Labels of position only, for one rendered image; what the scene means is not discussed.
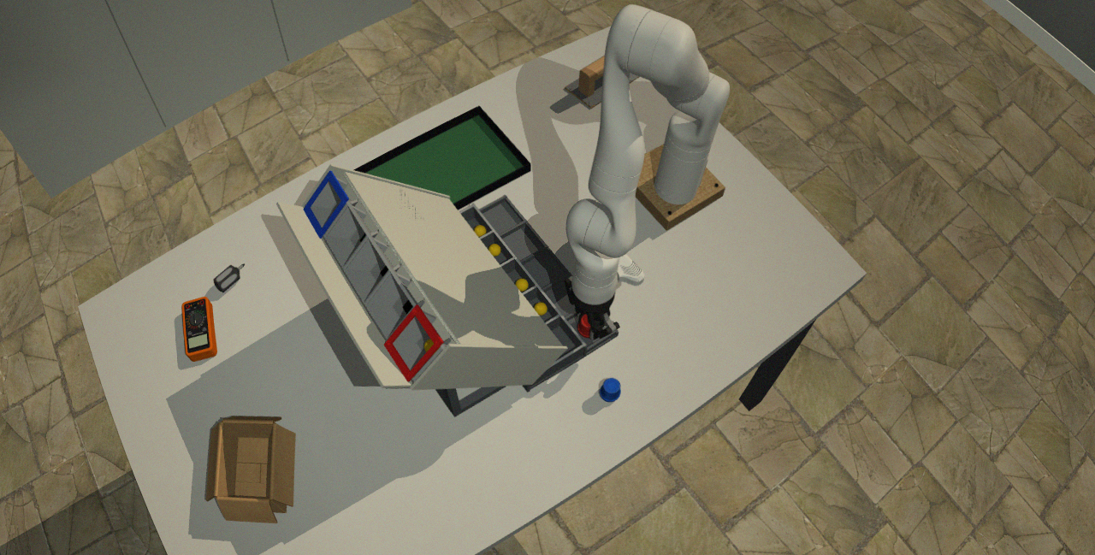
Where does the red rectangular frame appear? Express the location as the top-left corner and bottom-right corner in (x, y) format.
(384, 305), (443, 381)

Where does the blue square band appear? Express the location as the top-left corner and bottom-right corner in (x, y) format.
(304, 171), (349, 239)

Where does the orange digital multimeter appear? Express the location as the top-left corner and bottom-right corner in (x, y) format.
(182, 297), (217, 362)

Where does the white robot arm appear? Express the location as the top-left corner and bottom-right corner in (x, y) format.
(566, 4), (730, 304)

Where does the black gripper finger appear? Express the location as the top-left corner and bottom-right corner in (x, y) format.
(564, 276), (586, 324)
(586, 312), (620, 339)

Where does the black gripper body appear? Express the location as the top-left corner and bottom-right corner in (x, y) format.
(570, 284), (615, 321)

